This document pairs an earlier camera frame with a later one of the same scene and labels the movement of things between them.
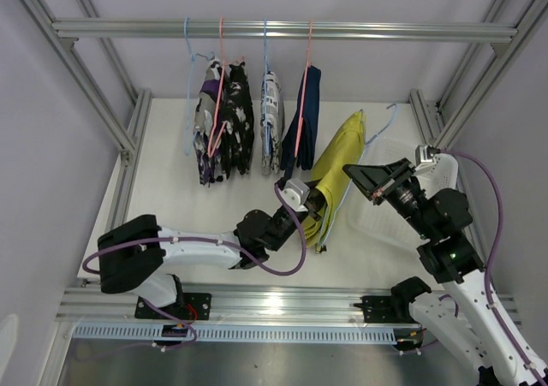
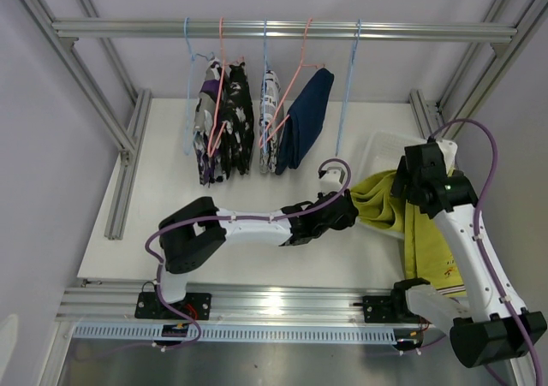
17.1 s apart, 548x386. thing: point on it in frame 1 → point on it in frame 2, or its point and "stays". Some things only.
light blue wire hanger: [356, 178] → [355, 42]
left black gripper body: [286, 226] → [344, 222]
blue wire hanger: [266, 92] stays
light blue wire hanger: [209, 56] stays
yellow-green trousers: [331, 169] → [427, 259]
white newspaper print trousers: [271, 122] stays
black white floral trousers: [238, 133] stays
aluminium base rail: [230, 302] stays
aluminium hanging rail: [68, 30] stays
